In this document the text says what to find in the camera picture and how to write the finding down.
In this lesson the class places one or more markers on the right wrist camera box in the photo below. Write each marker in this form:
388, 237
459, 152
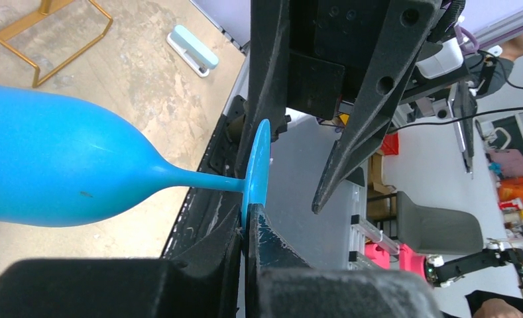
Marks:
448, 59

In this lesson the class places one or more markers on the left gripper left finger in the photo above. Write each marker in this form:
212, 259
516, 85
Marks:
200, 282

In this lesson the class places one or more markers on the grey office chair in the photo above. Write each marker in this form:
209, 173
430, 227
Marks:
432, 230

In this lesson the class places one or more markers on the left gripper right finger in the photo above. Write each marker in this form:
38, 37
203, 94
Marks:
280, 283

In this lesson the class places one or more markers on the blue wine glass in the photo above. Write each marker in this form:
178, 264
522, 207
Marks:
66, 162

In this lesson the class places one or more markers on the pink device on bench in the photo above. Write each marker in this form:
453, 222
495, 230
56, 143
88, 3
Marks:
397, 259

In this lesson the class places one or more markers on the gold wire glass rack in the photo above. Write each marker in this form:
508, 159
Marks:
43, 42

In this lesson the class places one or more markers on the cardboard box under table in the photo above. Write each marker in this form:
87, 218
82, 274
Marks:
381, 198

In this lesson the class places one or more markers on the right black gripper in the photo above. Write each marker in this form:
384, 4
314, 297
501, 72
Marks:
334, 46

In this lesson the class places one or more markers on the person's hand at right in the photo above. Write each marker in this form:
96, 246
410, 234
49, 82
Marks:
497, 308

